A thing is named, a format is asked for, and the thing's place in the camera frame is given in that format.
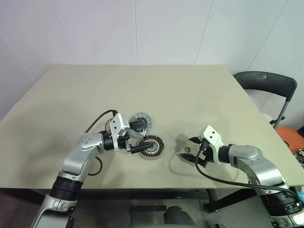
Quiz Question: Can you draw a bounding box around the orange rounded object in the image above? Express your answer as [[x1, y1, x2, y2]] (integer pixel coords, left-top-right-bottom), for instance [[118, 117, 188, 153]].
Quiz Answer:
[[276, 126, 304, 152]]

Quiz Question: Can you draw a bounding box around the black table frame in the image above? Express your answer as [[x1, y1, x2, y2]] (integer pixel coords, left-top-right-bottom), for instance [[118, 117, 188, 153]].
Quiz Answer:
[[0, 182, 250, 213]]

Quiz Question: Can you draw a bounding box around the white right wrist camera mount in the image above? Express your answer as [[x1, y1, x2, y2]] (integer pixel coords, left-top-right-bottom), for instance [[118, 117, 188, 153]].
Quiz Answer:
[[201, 125, 226, 165]]

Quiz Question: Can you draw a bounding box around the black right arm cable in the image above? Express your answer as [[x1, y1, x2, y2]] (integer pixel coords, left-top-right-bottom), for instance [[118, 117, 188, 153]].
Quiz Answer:
[[195, 139, 300, 202]]

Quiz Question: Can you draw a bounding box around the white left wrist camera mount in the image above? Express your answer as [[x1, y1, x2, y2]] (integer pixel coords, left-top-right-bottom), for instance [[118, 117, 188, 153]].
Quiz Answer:
[[109, 113, 131, 151]]

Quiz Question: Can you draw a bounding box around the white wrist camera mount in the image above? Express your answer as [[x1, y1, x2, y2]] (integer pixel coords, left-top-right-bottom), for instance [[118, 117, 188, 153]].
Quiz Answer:
[[109, 113, 131, 151], [201, 125, 226, 165]]

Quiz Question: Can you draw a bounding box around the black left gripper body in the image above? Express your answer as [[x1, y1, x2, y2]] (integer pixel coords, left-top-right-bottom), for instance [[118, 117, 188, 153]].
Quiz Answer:
[[117, 132, 133, 154]]

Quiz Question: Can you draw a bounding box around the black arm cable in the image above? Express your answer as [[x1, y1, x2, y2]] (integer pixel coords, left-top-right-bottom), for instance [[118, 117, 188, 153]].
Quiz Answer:
[[84, 109, 118, 177], [195, 139, 300, 202]]

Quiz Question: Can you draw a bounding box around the black flat bar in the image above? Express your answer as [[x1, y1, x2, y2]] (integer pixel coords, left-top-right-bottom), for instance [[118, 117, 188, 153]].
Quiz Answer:
[[129, 205, 167, 212]]

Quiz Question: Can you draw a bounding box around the grey motor rotor cover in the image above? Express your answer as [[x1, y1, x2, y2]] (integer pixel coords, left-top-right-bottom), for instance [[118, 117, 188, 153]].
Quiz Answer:
[[129, 111, 153, 138]]

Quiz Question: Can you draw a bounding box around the motor stator with copper windings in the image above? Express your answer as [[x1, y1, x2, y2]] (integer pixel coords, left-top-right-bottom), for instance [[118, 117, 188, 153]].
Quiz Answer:
[[137, 134, 165, 162]]

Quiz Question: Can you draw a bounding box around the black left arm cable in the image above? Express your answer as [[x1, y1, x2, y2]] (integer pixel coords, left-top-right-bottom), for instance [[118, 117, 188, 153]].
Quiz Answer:
[[84, 109, 118, 177]]

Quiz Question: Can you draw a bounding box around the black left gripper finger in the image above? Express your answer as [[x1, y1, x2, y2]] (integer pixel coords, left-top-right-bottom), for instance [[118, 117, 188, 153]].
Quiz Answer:
[[129, 121, 147, 131], [129, 141, 158, 154]]

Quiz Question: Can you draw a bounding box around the dark rounded shape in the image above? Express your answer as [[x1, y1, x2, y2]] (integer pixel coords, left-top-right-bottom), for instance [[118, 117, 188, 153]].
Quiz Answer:
[[163, 206, 198, 228]]

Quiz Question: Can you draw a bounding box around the black folding chair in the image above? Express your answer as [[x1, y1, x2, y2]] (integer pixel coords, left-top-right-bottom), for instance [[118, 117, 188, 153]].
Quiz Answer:
[[234, 71, 297, 130]]

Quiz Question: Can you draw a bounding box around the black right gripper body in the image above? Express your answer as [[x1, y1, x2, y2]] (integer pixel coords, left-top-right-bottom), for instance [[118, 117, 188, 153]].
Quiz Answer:
[[196, 139, 216, 167]]

